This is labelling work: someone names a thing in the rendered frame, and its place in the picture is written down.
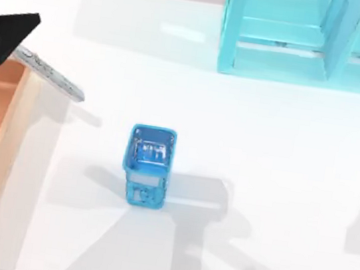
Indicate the grey patterned bar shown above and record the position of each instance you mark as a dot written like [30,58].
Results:
[52,76]

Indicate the blue pierced pen holder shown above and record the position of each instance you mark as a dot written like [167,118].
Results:
[148,167]

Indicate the light blue rack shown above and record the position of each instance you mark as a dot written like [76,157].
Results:
[280,38]

